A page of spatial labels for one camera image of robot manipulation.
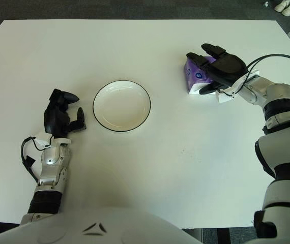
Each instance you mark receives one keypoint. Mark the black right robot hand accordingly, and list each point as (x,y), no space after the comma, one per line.
(226,67)

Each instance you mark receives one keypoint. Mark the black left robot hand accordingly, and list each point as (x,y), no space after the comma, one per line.
(54,119)

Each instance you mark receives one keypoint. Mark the purple tissue paper pack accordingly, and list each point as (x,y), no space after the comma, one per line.
(193,78)

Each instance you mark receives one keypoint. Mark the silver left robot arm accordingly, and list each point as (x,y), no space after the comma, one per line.
(51,162)

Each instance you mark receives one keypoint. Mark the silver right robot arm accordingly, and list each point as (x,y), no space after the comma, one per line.
(279,127)

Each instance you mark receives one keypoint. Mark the white plate with black rim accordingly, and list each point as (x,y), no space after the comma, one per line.
(122,106)

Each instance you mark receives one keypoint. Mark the small white floor object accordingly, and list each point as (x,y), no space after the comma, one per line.
(266,3)

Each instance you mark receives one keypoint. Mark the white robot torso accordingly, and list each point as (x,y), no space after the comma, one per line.
(84,226)

